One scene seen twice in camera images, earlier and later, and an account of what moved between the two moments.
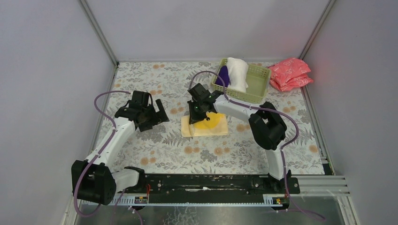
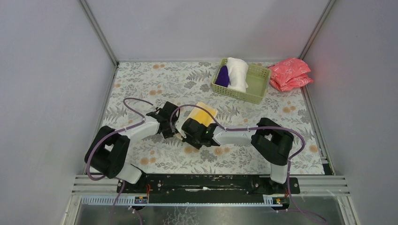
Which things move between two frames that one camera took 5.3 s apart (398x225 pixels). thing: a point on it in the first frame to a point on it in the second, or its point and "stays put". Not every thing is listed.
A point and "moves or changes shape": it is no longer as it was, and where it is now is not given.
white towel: x=237 y=70 stays put
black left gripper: x=152 y=116 to x=169 y=117
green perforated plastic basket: x=257 y=81 stays put
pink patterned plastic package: x=289 y=74 stays put
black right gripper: x=197 y=111 to x=192 y=128
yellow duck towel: x=217 y=124 moves or changes shape
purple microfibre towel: x=223 y=76 stays put
